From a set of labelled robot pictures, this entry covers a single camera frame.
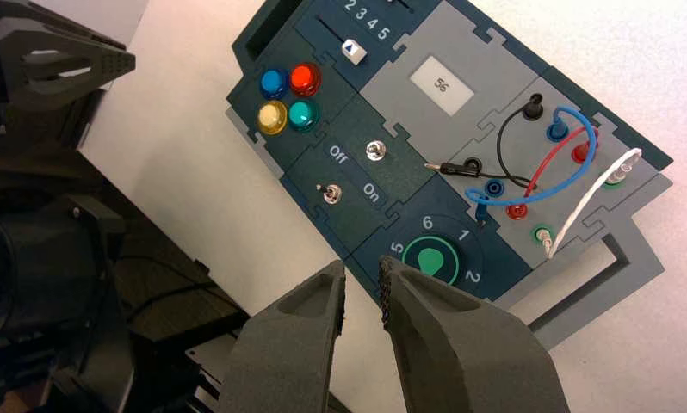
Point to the white slider knob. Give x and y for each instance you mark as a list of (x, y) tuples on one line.
[(354, 51)]

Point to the green round push button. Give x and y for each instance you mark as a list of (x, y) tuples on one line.
[(303, 115)]

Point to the teal and grey task box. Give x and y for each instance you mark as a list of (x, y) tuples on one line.
[(343, 131)]

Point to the blue round push button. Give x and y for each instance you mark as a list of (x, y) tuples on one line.
[(274, 82)]

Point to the silver metal toggle switch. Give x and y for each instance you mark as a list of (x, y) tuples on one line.
[(375, 150), (331, 195)]

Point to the green rotary knob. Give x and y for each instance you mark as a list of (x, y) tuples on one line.
[(432, 260)]

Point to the red round push button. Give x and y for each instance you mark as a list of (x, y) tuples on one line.
[(305, 78)]

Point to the yellow round push button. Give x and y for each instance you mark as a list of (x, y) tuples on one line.
[(272, 117)]

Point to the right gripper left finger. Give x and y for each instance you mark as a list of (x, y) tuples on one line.
[(286, 353)]

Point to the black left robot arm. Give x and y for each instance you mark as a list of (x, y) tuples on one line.
[(35, 273)]

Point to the small white display screen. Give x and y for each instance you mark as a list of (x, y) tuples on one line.
[(441, 84)]

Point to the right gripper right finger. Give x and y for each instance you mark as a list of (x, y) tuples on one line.
[(463, 353)]

